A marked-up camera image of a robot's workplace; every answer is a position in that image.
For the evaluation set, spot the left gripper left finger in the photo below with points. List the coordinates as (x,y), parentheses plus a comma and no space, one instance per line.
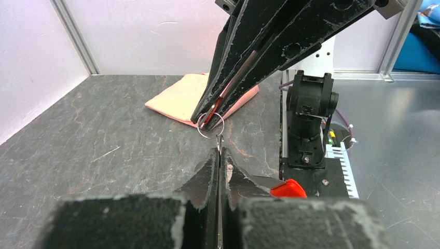
(183,218)

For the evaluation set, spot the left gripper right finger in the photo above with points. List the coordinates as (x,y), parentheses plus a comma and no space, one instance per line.
(330,222)

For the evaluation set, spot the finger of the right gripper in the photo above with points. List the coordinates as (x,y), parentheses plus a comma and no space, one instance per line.
(288,51)
(240,55)

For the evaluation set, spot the red key tag with ring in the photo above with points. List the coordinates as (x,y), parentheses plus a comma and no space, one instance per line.
(206,117)

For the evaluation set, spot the steel key holder red handle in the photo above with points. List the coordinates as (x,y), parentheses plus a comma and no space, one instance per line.
(282,187)

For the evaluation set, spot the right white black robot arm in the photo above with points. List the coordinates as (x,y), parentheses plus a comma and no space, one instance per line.
(262,37)

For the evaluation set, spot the pink folded cloth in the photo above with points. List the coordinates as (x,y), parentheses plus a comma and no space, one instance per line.
(179,100)

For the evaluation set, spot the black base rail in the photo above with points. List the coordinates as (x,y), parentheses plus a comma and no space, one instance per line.
(327,182)

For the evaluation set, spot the white slotted cable duct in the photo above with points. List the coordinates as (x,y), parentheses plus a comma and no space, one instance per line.
(341,153)

